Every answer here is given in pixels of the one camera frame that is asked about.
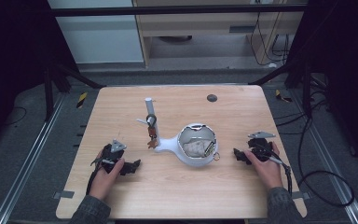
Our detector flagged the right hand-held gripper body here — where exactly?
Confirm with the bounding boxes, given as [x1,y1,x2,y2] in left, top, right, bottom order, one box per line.
[247,130,277,163]

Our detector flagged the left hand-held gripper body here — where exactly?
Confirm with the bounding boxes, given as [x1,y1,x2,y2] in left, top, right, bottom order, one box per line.
[100,138,129,175]

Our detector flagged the white hook stand with bowl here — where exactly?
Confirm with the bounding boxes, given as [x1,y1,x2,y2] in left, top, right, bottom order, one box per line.
[136,97,220,168]

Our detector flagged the grey cloth item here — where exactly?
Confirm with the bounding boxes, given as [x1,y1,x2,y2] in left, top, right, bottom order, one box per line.
[182,138,221,162]

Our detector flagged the person's left hand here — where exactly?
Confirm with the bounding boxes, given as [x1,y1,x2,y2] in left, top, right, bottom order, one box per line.
[88,150,126,202]

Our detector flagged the person's right hand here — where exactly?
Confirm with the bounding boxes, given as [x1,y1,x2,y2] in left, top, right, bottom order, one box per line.
[243,141,284,191]

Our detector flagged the yellow black tape strip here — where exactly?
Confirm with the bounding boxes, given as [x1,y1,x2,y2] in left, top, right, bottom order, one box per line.
[76,91,89,109]
[274,89,294,104]

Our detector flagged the black metal stand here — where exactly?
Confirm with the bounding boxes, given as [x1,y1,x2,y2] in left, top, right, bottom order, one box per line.
[248,55,314,119]
[41,58,107,123]

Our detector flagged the white cabinet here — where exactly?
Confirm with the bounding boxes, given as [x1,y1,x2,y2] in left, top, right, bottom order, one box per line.
[46,0,145,65]

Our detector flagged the black curtain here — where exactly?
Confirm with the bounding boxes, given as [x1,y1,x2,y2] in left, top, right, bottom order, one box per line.
[0,0,79,152]
[286,0,358,174]

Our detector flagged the light wooden desk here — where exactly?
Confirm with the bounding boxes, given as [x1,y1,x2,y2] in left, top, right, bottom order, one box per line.
[131,0,310,68]

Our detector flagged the left hand-held gripper cable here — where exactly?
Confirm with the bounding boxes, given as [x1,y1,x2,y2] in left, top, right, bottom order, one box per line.
[85,158,107,196]

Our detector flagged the hand-held gripper cable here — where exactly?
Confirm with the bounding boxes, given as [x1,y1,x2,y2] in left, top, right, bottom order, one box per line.
[268,154,294,196]
[85,158,107,196]

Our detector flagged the black looped floor cable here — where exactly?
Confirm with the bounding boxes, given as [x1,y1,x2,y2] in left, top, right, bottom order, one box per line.
[275,92,355,208]

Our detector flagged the right hand-held gripper cable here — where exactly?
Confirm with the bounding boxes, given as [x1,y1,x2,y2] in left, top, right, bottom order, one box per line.
[268,154,294,196]

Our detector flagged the grey metal table bracket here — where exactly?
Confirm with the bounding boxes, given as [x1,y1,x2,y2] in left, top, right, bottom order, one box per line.
[52,189,76,200]
[291,190,311,201]

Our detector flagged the aluminium floor rail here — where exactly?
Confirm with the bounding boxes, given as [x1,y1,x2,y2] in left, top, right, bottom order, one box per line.
[0,92,67,224]
[292,89,358,224]

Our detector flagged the thin black floor cable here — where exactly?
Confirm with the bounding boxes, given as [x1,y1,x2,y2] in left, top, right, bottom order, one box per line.
[0,105,28,127]

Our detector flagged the black cables under desk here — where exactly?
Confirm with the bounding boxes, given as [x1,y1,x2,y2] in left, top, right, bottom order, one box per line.
[249,11,292,67]

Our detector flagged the black horizontal frame bar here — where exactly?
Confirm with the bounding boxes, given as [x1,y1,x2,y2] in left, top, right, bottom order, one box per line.
[48,4,310,18]

